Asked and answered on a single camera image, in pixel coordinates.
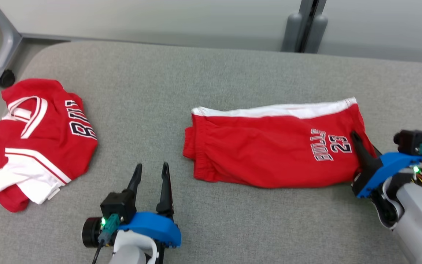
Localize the red white basketball jersey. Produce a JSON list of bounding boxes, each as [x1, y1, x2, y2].
[[0, 78, 99, 213]]

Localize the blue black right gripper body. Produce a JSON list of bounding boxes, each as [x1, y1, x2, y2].
[[352, 152, 422, 199]]

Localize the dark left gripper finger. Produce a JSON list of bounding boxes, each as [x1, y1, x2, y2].
[[156, 162, 175, 221], [127, 163, 143, 194]]

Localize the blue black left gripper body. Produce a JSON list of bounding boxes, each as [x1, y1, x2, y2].
[[118, 212, 182, 249]]

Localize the black castor wheel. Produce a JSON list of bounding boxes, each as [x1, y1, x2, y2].
[[0, 70, 15, 88]]

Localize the grey partition post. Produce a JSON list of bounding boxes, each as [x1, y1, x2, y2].
[[281, 0, 329, 54]]

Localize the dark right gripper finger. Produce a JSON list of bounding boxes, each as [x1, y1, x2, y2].
[[350, 131, 382, 173]]

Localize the red white basketball shorts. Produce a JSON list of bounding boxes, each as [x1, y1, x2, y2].
[[183, 97, 378, 189]]

